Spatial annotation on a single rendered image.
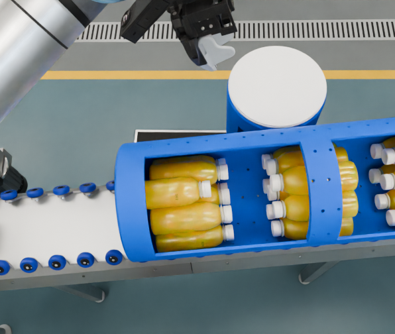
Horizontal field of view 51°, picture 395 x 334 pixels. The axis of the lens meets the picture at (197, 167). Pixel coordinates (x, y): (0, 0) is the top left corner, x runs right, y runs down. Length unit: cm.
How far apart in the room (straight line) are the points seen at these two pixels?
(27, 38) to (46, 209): 96
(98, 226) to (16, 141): 145
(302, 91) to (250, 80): 15
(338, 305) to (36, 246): 139
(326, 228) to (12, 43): 74
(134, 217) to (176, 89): 166
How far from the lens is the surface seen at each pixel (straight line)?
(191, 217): 95
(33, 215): 127
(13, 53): 33
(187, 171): 97
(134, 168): 89
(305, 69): 126
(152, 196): 93
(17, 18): 33
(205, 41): 63
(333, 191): 89
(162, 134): 216
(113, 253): 111
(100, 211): 121
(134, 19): 61
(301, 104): 119
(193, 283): 205
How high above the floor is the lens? 203
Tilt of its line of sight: 66 degrees down
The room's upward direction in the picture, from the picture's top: 8 degrees counter-clockwise
